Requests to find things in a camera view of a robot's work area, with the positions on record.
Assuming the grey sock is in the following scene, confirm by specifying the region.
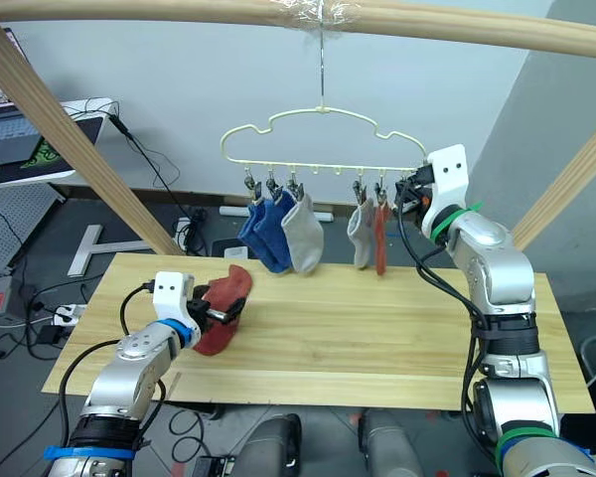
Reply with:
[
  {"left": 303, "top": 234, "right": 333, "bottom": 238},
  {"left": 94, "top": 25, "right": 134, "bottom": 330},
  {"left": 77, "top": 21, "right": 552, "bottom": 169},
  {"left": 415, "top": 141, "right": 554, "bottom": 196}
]
[
  {"left": 346, "top": 198, "right": 376, "bottom": 271},
  {"left": 280, "top": 193, "right": 326, "bottom": 275}
]

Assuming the small black box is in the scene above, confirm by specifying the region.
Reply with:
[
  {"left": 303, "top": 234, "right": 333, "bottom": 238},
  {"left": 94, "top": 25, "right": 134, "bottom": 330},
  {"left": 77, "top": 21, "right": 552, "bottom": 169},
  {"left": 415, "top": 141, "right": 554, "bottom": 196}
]
[{"left": 193, "top": 453, "right": 237, "bottom": 477}]

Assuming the white socket block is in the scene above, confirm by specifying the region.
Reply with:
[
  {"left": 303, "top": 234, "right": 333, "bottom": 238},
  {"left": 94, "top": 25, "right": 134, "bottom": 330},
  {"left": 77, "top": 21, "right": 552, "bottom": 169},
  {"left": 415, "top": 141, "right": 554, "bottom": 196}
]
[{"left": 175, "top": 216, "right": 196, "bottom": 250}]

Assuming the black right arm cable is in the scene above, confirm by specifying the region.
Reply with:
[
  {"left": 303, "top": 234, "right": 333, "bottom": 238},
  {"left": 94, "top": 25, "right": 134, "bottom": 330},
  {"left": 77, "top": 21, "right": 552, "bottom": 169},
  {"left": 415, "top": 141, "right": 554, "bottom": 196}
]
[{"left": 395, "top": 191, "right": 503, "bottom": 448}]

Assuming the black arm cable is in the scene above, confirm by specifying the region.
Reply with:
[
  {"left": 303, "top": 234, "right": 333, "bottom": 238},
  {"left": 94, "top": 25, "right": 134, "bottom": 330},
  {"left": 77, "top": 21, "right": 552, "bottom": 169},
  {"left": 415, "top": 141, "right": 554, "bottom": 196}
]
[
  {"left": 395, "top": 191, "right": 503, "bottom": 448},
  {"left": 57, "top": 280, "right": 168, "bottom": 448}
]

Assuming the black flat floor box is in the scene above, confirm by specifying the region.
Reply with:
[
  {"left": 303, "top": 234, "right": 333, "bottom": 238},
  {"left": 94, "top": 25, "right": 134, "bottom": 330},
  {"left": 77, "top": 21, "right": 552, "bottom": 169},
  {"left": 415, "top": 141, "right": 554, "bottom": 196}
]
[{"left": 212, "top": 238, "right": 252, "bottom": 261}]

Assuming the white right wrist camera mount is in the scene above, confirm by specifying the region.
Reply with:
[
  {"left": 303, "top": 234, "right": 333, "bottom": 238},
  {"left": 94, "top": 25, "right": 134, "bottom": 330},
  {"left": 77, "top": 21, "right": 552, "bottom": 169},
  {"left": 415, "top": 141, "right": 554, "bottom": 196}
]
[{"left": 420, "top": 143, "right": 472, "bottom": 240}]

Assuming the grey metal T bracket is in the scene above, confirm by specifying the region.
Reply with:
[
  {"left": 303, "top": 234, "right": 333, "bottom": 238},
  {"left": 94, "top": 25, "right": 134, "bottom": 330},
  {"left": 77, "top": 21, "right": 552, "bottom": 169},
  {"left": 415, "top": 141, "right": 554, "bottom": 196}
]
[{"left": 67, "top": 224, "right": 153, "bottom": 277}]

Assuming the cream clip hanger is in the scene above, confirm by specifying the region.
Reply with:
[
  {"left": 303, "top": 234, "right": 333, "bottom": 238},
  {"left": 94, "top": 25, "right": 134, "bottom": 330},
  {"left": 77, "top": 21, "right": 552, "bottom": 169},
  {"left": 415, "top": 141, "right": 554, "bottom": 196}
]
[{"left": 220, "top": 14, "right": 428, "bottom": 206}]

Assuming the clear tape wrap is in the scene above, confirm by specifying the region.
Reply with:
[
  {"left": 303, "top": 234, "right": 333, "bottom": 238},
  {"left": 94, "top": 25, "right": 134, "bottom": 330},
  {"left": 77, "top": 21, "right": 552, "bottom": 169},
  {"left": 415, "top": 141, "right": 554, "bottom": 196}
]
[{"left": 269, "top": 0, "right": 365, "bottom": 37}]

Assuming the red sock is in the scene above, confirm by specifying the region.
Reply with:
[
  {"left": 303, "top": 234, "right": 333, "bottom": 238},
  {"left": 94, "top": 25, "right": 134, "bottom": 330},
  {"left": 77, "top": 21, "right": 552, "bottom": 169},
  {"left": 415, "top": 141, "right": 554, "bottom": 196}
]
[
  {"left": 192, "top": 264, "right": 255, "bottom": 358},
  {"left": 372, "top": 201, "right": 393, "bottom": 277}
]

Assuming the grey perforated board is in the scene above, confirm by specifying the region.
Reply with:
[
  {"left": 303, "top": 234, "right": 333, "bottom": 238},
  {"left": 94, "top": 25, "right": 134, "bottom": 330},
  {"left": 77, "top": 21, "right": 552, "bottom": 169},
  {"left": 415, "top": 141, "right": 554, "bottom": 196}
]
[{"left": 0, "top": 183, "right": 67, "bottom": 272}]

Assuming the laptop computer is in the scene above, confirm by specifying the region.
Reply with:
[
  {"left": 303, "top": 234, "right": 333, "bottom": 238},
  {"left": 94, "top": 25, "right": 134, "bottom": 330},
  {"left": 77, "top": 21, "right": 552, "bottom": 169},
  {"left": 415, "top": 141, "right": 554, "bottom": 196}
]
[{"left": 0, "top": 28, "right": 42, "bottom": 171}]

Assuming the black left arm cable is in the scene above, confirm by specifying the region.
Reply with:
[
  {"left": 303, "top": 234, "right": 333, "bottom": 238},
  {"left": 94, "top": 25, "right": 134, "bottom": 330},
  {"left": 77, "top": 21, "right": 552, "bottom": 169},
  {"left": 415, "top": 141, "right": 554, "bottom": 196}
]
[{"left": 57, "top": 280, "right": 168, "bottom": 448}]

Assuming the white desk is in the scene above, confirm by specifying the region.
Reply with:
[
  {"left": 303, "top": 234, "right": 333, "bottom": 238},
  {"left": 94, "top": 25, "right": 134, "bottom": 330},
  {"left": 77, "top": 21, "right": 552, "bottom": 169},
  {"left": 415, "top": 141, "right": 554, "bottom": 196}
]
[{"left": 0, "top": 97, "right": 121, "bottom": 190}]

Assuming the wooden cross beam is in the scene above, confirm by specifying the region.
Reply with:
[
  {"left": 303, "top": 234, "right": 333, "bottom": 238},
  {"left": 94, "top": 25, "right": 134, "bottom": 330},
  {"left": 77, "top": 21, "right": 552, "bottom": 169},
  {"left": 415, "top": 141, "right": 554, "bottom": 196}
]
[{"left": 0, "top": 0, "right": 596, "bottom": 64}]

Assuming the blue sock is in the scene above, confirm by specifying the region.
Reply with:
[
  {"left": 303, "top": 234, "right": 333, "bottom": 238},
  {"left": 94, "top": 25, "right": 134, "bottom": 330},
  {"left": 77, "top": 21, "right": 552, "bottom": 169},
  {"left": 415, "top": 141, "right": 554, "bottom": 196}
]
[
  {"left": 236, "top": 198, "right": 267, "bottom": 260},
  {"left": 252, "top": 191, "right": 297, "bottom": 275}
]

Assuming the slanted wooden post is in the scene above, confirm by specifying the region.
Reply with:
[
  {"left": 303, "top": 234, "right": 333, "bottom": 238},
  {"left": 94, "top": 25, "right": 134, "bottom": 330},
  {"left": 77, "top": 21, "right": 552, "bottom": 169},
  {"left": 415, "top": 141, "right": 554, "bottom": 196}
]
[
  {"left": 0, "top": 22, "right": 181, "bottom": 255},
  {"left": 510, "top": 105, "right": 596, "bottom": 252}
]

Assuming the long black cable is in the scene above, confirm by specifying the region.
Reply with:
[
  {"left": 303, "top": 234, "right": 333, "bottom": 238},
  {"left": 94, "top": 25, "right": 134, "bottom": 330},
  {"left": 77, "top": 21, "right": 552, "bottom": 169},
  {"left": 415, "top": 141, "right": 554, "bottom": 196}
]
[{"left": 69, "top": 97, "right": 203, "bottom": 238}]

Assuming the grey box red label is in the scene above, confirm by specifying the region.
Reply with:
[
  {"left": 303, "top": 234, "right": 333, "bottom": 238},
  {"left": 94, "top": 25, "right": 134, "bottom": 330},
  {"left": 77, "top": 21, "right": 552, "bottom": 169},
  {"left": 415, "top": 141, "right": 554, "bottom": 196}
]
[{"left": 0, "top": 275, "right": 25, "bottom": 320}]

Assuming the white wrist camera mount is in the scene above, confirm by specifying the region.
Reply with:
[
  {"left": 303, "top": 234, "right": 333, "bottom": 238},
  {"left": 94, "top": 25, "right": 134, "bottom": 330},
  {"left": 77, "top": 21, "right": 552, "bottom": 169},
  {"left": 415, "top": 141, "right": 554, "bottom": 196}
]
[
  {"left": 152, "top": 270, "right": 201, "bottom": 332},
  {"left": 420, "top": 143, "right": 472, "bottom": 240}
]

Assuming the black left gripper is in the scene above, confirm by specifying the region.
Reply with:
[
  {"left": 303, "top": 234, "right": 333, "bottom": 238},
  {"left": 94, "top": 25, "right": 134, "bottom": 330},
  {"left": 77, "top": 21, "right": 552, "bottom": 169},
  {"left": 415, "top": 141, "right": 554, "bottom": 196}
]
[{"left": 187, "top": 284, "right": 245, "bottom": 345}]

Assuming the dark rounded shape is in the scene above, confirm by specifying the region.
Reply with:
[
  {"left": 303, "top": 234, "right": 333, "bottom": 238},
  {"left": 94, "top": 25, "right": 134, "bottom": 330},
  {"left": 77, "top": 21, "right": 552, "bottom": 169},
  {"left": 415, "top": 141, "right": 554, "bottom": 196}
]
[
  {"left": 359, "top": 410, "right": 424, "bottom": 477},
  {"left": 236, "top": 412, "right": 305, "bottom": 477}
]

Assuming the small white power strip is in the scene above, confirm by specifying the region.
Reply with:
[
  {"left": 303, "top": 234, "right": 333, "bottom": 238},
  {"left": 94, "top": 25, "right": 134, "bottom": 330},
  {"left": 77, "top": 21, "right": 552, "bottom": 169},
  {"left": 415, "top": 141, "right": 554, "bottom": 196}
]
[{"left": 53, "top": 302, "right": 87, "bottom": 325}]

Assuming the black power adapter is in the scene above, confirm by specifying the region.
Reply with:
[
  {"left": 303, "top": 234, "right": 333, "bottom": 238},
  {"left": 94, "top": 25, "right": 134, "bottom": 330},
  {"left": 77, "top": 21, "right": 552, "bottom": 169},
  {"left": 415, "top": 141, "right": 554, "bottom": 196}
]
[{"left": 33, "top": 324, "right": 67, "bottom": 348}]

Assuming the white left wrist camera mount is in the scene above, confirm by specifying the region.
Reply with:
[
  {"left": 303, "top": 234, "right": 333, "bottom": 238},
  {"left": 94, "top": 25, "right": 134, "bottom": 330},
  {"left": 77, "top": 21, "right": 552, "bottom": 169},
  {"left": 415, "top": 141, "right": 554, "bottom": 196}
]
[{"left": 152, "top": 270, "right": 201, "bottom": 332}]

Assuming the black mouse pad green logo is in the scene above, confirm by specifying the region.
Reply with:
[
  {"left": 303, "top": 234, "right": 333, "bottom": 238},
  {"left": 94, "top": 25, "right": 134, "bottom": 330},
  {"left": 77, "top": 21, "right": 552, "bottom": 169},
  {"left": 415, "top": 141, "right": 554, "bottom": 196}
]
[{"left": 0, "top": 116, "right": 105, "bottom": 186}]

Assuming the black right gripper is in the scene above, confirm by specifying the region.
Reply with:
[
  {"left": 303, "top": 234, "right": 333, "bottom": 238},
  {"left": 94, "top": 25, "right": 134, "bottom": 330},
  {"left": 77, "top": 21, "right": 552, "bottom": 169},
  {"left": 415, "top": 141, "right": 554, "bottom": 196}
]
[{"left": 394, "top": 166, "right": 436, "bottom": 221}]

